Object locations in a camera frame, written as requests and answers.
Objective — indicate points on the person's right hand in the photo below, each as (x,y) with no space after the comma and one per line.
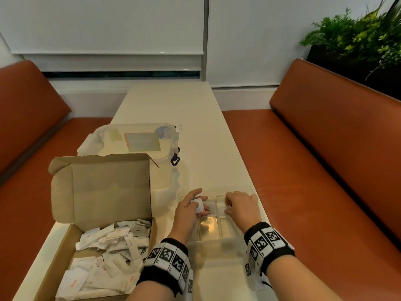
(246,210)

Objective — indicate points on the person's left hand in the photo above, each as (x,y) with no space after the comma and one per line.
(185,216)

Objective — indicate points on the sorted sachets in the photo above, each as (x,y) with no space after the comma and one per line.
(211,204)
(221,209)

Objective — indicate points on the clear compartment tray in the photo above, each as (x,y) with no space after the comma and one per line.
(210,228)

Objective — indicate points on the brown cardboard box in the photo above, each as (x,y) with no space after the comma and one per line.
(103,191)

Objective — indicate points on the pile of white sachets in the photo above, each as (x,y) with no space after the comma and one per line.
(106,263)

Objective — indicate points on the person's right forearm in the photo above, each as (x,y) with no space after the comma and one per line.
(297,282)

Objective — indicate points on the black wristband with marker tiles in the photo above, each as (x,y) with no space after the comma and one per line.
(166,260)
(269,244)

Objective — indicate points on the clear lidded plastic container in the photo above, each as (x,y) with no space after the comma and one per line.
(141,142)

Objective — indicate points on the orange leather bench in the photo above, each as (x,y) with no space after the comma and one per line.
(28,147)
(322,159)

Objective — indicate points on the black planter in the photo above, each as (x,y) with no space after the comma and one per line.
(344,67)

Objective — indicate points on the green leafy plant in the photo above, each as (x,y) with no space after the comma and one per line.
(354,34)

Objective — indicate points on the white roller blind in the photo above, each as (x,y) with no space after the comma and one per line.
(103,25)

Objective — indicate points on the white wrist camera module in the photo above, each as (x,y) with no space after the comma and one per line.
(255,279)
(189,285)

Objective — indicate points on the grey window frame post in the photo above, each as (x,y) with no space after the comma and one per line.
(205,31)

